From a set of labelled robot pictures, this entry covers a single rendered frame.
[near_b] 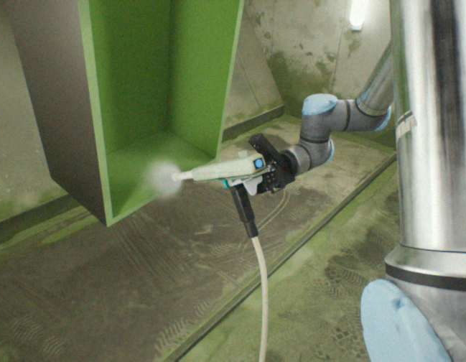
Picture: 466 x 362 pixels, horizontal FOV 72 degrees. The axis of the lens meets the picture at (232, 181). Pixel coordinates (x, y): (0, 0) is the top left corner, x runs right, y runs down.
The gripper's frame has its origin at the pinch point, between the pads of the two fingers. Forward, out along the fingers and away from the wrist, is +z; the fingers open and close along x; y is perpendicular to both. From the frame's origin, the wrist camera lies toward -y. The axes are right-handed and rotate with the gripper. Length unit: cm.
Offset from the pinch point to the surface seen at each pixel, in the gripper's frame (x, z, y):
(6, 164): 130, 44, -32
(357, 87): 84, -190, -14
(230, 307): 44, -8, 56
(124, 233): 105, 8, 21
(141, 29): 50, -14, -59
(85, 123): 24.6, 23.3, -26.0
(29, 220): 131, 44, -1
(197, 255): 72, -14, 40
